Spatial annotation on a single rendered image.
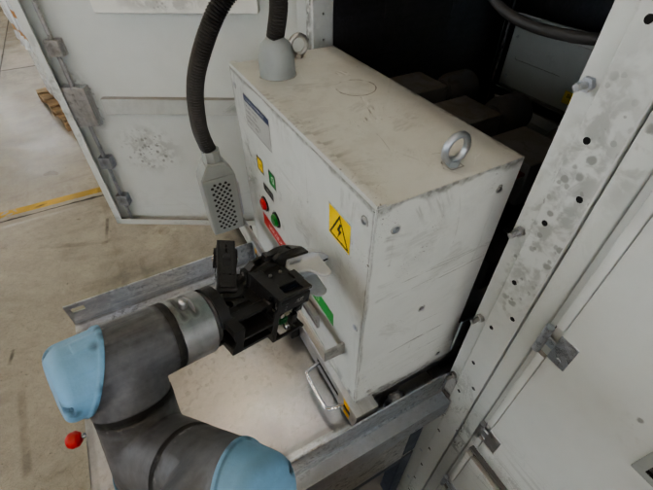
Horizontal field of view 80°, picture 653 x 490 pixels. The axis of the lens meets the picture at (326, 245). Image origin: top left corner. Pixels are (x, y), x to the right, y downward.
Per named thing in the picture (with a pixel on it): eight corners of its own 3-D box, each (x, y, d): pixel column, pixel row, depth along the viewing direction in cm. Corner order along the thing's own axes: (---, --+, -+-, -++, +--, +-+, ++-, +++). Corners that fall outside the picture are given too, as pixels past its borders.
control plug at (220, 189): (215, 236, 88) (197, 170, 76) (209, 224, 91) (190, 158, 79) (248, 226, 90) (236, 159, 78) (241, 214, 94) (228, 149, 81)
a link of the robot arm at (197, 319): (156, 336, 46) (153, 284, 42) (191, 321, 49) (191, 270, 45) (189, 380, 42) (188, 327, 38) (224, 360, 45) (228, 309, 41)
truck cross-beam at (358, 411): (355, 431, 75) (356, 418, 71) (254, 256, 110) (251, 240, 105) (376, 418, 77) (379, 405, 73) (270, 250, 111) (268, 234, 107)
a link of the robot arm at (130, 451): (168, 553, 34) (128, 442, 32) (111, 508, 41) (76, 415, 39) (237, 486, 40) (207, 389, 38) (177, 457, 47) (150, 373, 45)
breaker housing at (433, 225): (355, 408, 74) (379, 208, 41) (258, 248, 105) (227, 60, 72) (538, 305, 92) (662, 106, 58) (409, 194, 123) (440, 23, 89)
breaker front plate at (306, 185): (349, 407, 74) (366, 213, 41) (256, 251, 105) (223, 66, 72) (355, 404, 75) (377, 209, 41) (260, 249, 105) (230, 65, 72)
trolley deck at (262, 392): (116, 616, 62) (101, 614, 58) (84, 327, 101) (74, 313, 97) (444, 413, 85) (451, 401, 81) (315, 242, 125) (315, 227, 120)
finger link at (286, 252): (305, 270, 56) (257, 292, 51) (297, 263, 57) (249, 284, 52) (311, 243, 54) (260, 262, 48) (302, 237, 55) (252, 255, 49)
